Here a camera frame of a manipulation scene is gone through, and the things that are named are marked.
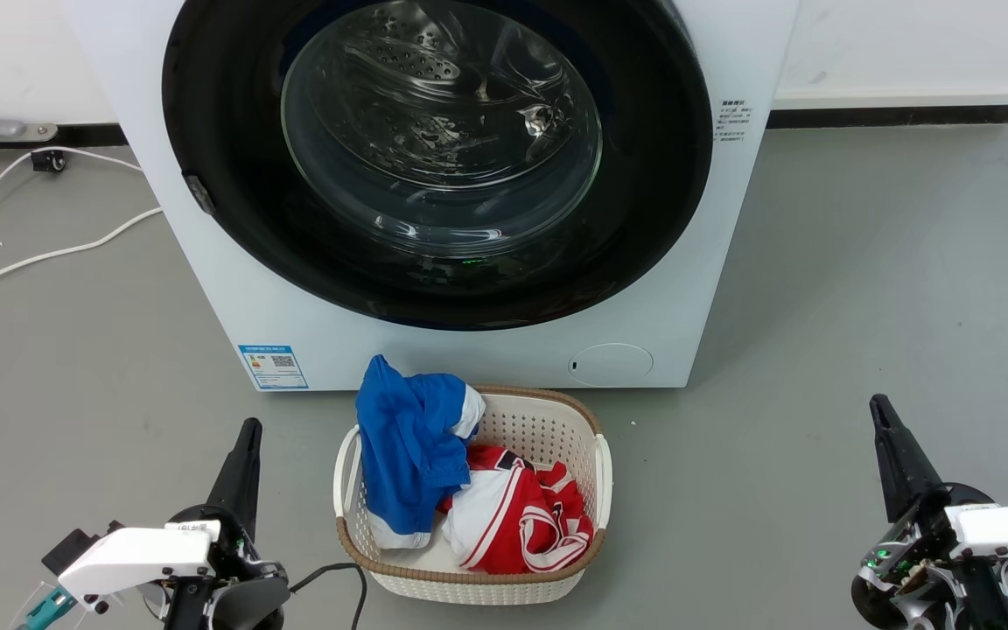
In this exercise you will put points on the round black glass washer door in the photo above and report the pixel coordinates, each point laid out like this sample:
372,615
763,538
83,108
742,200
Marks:
644,219

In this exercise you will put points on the blue and white garment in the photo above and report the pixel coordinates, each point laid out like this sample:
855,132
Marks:
408,446

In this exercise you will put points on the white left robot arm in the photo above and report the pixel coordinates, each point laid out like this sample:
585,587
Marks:
132,556

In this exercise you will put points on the red and white garment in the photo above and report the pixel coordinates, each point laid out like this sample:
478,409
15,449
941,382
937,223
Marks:
521,516

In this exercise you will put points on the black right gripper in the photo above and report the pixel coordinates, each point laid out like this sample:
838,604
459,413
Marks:
906,560

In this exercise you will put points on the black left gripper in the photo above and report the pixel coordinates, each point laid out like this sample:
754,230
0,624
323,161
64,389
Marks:
246,586

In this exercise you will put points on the small black caster wheel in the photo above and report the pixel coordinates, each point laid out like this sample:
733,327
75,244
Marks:
48,161

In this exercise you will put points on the blue energy label sticker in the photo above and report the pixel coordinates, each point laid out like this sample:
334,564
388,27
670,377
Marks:
274,367

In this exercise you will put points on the white front-load washing machine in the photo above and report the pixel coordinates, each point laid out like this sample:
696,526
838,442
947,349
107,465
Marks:
486,359

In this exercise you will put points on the white plastic laundry basket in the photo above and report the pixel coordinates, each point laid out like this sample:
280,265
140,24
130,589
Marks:
548,429

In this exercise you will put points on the round white filter cover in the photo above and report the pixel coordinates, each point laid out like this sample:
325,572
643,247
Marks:
611,364

